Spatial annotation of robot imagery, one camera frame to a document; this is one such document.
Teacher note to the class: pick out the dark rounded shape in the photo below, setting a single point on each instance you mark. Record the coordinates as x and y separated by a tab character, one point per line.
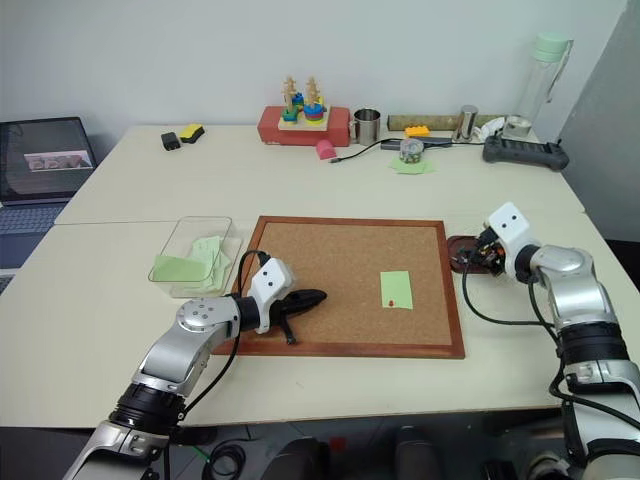
295	460

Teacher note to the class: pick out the open grey laptop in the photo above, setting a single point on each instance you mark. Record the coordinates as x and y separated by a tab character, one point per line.
40	170

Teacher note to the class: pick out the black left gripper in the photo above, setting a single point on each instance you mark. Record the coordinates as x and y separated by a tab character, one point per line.
285	311

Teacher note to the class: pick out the wood-framed cork board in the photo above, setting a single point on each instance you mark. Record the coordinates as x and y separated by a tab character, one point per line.
340	280

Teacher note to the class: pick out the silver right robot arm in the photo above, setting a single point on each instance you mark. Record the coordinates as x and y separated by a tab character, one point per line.
580	320

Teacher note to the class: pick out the dark brown tray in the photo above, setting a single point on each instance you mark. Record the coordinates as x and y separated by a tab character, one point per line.
460	247

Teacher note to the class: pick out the bright green paper note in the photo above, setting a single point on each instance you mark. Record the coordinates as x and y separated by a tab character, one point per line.
177	269

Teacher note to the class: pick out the steel cylinder cup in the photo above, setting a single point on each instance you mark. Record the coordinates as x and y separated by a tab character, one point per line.
467	125

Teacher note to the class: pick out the patterned tape roll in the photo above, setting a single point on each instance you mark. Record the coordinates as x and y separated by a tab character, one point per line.
411	151

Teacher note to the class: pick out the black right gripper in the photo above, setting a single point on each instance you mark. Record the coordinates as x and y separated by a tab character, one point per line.
492	252

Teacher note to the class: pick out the yellow toy brick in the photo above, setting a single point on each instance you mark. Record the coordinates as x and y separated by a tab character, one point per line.
417	131

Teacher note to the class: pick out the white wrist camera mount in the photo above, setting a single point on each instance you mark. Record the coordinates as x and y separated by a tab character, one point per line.
512	230
270	280

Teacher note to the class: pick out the steel mug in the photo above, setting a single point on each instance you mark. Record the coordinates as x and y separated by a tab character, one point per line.
369	127

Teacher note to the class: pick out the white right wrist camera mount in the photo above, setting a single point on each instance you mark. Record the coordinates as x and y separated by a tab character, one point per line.
512	230

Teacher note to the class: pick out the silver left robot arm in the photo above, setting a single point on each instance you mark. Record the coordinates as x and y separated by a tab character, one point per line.
170	350

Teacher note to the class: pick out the pale green paper notes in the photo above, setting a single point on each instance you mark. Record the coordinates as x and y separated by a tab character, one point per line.
215	260

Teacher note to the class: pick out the green rolled mat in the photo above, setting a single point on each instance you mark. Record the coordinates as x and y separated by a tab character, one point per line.
440	121

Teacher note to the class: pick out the dark grey usb hub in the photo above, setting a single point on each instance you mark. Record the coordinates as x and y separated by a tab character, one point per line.
435	143

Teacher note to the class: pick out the black power adapter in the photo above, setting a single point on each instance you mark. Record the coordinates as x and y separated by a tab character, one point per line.
170	140

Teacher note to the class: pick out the red cardboard box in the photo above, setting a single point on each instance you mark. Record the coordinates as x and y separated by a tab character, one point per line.
300	136

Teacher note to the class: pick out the white crumpled cloth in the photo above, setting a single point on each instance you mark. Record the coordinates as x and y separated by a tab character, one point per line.
490	129

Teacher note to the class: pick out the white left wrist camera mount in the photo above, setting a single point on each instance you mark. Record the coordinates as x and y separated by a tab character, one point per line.
270	280

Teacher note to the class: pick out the clear bottle with green lid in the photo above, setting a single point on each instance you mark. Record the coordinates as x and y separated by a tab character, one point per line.
542	80

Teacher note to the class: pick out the small glass jar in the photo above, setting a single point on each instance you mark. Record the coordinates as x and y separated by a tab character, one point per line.
517	127

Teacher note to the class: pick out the pink sticky note block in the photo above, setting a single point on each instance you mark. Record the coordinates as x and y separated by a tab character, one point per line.
327	151

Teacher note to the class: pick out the colourful wooden stacking toy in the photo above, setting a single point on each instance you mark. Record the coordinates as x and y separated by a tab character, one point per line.
302	112

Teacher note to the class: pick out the black handheld controller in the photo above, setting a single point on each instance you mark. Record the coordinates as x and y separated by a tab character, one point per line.
525	152

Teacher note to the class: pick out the clear plastic box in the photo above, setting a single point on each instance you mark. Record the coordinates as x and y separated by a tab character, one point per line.
200	250

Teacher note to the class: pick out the yellow and black eraser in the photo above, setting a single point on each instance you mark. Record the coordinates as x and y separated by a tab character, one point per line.
192	133

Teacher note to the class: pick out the green sticky note stack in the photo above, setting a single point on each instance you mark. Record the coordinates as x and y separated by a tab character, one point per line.
415	168

